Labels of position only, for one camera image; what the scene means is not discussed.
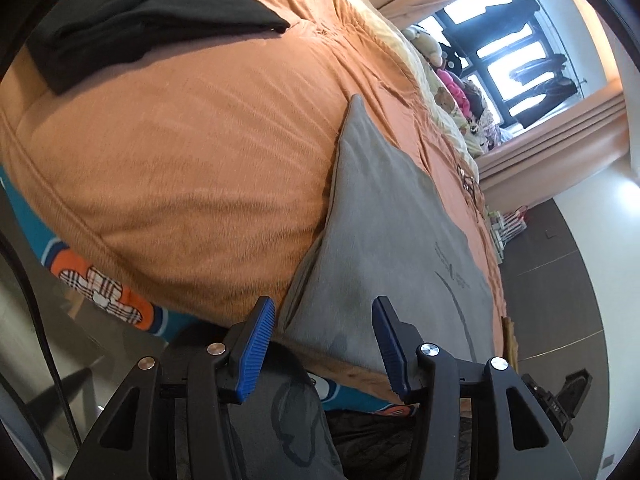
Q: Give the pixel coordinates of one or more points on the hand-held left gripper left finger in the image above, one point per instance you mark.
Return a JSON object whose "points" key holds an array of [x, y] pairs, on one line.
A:
{"points": [[252, 350]]}

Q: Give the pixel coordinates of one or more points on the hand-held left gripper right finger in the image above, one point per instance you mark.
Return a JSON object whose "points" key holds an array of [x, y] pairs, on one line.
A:
{"points": [[392, 350]]}

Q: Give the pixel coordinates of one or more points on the grey t-shirt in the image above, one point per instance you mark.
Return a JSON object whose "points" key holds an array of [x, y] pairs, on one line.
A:
{"points": [[390, 240]]}

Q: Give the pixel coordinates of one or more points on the hanging dark clothes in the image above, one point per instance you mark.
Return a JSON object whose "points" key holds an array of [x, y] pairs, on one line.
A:
{"points": [[500, 67]]}

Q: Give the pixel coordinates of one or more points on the brown folded shirt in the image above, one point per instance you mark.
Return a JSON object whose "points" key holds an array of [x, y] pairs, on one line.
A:
{"points": [[509, 340]]}

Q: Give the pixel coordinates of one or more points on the teal printed bedsheet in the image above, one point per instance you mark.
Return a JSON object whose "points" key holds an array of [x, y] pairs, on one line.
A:
{"points": [[105, 292]]}

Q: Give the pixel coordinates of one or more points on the orange blanket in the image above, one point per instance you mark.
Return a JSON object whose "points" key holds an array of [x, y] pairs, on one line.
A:
{"points": [[175, 160]]}

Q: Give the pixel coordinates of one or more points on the pink plush toy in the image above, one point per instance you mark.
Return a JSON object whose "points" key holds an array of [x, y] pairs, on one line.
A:
{"points": [[452, 85]]}

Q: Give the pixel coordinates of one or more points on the hanging dark garment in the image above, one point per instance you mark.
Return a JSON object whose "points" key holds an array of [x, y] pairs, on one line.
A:
{"points": [[550, 102]]}

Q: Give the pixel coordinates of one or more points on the black plush toy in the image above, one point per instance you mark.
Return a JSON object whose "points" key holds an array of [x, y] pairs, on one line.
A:
{"points": [[455, 60]]}

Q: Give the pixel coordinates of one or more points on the white plush toy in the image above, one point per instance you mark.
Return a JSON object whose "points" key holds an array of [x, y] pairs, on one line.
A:
{"points": [[425, 42]]}

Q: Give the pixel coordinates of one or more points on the cream duvet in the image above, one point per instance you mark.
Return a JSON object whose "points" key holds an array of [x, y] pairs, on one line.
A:
{"points": [[395, 35]]}

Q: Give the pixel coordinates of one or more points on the hanging dark pants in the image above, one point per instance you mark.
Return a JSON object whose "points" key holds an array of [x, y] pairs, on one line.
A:
{"points": [[540, 67]]}

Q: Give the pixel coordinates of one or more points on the black folded printed shirt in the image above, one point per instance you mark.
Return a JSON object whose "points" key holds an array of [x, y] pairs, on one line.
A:
{"points": [[125, 25]]}

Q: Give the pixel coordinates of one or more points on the hanging dark coat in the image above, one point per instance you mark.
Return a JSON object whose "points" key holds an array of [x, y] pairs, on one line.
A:
{"points": [[510, 12]]}

